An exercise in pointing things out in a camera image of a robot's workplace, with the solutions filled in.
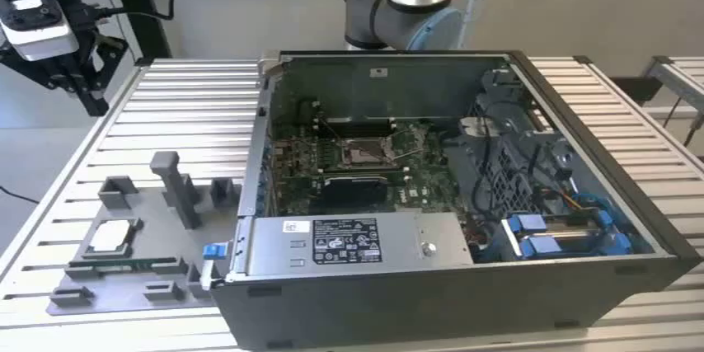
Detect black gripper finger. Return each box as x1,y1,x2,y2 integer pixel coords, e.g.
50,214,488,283
0,51,76,94
75,32,132,119

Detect silver square CPU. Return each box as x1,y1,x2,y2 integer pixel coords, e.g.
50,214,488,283
90,221,135,253

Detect black RAM slot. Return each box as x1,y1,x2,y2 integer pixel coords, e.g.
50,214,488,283
312,116,399,126
316,166,411,177
311,124,399,138

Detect CPU socket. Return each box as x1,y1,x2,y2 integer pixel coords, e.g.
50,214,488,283
342,137,396,172

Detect grey plastic parts rack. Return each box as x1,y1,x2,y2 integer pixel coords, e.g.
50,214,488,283
47,150,244,318

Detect green RAM stick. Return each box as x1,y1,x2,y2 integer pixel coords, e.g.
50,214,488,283
67,258,180,271

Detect thin metal locking lever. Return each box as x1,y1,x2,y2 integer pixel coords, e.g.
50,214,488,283
319,112,340,140

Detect blue case latch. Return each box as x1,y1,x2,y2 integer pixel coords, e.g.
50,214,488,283
202,243,228,263

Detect metal socket cover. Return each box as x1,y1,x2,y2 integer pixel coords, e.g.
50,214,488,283
391,127,430,162

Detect green motherboard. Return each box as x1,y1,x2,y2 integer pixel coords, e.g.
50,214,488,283
267,115,475,221

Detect silver power supply unit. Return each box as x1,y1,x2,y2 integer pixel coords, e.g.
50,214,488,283
240,211,476,279

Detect grey metal drive cage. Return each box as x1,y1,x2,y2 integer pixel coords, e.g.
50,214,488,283
443,67,612,225

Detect grey open PC case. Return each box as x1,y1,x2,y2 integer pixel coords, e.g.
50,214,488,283
211,49,703,351

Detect hard disk in blue carrier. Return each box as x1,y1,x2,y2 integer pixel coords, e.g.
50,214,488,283
516,231,635,261
500,210,618,238

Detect black box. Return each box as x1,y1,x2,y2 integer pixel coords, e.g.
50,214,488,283
608,75,663,113

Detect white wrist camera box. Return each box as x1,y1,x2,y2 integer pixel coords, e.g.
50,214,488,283
0,0,79,61

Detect black upright post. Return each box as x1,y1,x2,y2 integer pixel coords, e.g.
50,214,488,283
104,0,174,66

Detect black cable on floor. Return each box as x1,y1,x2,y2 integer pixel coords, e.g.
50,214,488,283
0,185,42,205

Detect black wire in case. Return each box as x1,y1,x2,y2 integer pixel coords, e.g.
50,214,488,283
470,100,544,221

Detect yellow and red wires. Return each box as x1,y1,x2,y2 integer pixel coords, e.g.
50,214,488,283
542,187,588,212

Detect blue data wire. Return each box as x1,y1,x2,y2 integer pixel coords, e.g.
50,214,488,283
571,191,615,215

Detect aluminium side table frame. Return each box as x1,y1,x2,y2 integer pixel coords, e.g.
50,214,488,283
640,54,704,147

